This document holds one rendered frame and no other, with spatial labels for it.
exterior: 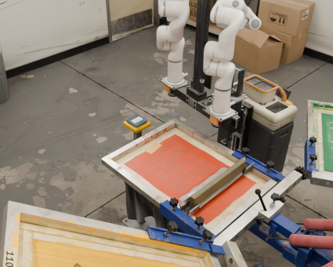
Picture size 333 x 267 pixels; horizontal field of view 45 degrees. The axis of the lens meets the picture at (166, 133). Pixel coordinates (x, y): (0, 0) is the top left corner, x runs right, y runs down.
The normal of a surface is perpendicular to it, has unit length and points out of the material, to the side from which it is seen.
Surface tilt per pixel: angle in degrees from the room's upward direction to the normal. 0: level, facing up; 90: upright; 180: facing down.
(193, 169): 0
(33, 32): 90
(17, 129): 0
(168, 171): 0
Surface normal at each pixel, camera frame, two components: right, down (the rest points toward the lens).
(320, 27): -0.71, 0.41
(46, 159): 0.01, -0.81
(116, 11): 0.70, 0.43
